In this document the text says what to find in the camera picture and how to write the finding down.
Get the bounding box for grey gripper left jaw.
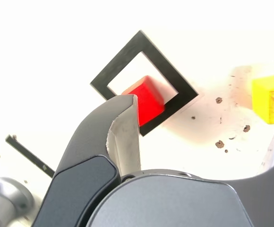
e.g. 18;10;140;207
32;94;142;227

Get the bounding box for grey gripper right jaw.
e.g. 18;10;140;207
87;125;274;227

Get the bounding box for red cube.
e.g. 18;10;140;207
121;75;166;127

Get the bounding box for yellow cube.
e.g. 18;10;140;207
252;73;274;124

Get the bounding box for black tape square outline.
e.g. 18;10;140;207
90;30;199;137

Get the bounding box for black tape strip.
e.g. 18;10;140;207
5;134;55;178

